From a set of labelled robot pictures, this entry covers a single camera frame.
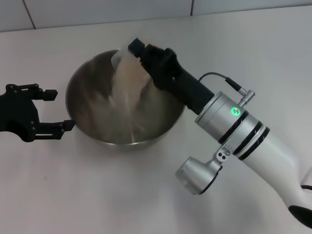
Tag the stainless steel mixing bowl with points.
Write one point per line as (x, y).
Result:
(95, 114)

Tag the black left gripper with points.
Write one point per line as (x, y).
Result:
(19, 114)

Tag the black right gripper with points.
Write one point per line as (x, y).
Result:
(170, 73)

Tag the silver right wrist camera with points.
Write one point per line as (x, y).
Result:
(195, 173)

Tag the clear plastic cup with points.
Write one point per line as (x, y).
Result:
(126, 65)

